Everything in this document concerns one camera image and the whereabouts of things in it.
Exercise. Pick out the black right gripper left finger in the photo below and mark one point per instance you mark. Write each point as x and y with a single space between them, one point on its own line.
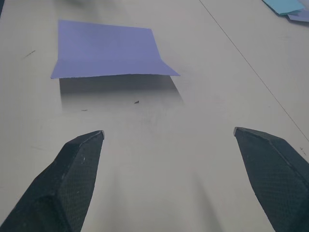
60 183

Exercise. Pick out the small folded purple paper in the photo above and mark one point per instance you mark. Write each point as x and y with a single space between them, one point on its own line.
299 18

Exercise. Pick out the large purple paper sheet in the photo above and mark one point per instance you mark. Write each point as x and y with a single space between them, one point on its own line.
106 48

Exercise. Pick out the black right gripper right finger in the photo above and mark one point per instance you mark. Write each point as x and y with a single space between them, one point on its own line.
277 183

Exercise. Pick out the light blue paper sheet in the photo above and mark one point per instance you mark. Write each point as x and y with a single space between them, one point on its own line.
281 5

